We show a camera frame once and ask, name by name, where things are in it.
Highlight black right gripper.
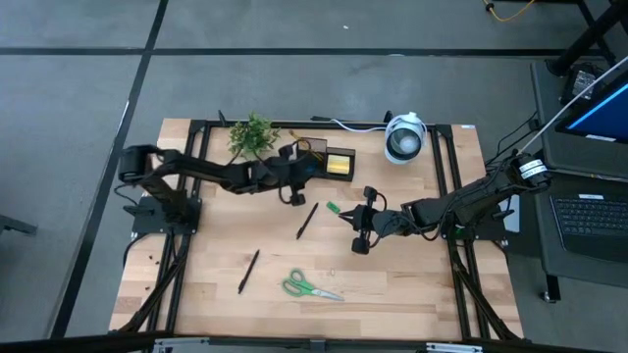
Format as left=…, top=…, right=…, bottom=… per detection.
left=338, top=185, right=408, bottom=256

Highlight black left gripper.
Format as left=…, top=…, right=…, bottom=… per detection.
left=272, top=142, right=323, bottom=207

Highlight yellow sticky note pad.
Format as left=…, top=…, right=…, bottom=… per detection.
left=327, top=154, right=351, bottom=175

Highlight yellow pencil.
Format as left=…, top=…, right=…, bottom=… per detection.
left=288, top=129, right=325, bottom=161

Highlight black pen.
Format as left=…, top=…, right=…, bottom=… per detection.
left=237, top=248, right=261, bottom=295
left=295, top=201, right=320, bottom=240

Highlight black mesh desk organizer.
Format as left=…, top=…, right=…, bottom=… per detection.
left=293, top=136, right=357, bottom=182

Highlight green plant in white pot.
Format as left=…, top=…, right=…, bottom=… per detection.
left=228, top=111, right=282, bottom=161

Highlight white round desk lamp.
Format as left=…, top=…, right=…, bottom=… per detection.
left=384, top=111, right=428, bottom=166

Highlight open laptop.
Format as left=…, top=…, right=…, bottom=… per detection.
left=529, top=58, right=628, bottom=303

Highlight black laptop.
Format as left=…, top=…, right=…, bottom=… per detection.
left=549, top=193, right=628, bottom=264

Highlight white rod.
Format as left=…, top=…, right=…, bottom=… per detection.
left=519, top=56, right=628, bottom=156

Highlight black power adapter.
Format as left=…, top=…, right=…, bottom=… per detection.
left=561, top=63, right=604, bottom=104

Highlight monitor with blue screen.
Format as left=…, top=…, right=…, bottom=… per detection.
left=556, top=73, right=628, bottom=144

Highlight black stand leg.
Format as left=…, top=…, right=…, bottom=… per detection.
left=547, top=0, right=628, bottom=77

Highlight white lamp cable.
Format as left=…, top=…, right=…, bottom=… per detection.
left=329, top=117, right=389, bottom=133

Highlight green handled scissors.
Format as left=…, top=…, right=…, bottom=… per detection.
left=281, top=268, right=345, bottom=302

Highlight black aluminium table frame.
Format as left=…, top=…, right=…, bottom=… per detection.
left=110, top=117, right=524, bottom=344

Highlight yellow cable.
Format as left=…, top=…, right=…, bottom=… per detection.
left=483, top=0, right=537, bottom=24

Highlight black frame bar with brackets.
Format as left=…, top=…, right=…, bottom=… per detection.
left=0, top=331, right=628, bottom=353

